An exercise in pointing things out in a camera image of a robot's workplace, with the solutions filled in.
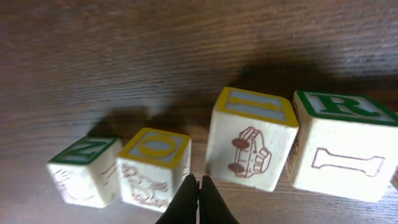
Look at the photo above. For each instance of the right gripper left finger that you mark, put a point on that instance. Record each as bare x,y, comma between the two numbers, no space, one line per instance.
183,207

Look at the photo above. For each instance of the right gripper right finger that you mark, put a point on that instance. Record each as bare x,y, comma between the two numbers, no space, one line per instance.
212,207

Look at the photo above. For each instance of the block with C red side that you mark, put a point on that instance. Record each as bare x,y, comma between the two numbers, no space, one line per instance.
152,166

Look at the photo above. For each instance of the block with car picture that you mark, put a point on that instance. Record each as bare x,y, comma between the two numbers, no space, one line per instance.
250,138

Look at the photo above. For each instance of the block with green side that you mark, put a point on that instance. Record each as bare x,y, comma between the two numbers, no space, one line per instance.
86,172

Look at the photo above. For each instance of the block with red X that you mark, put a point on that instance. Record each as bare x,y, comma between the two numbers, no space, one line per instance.
394,180

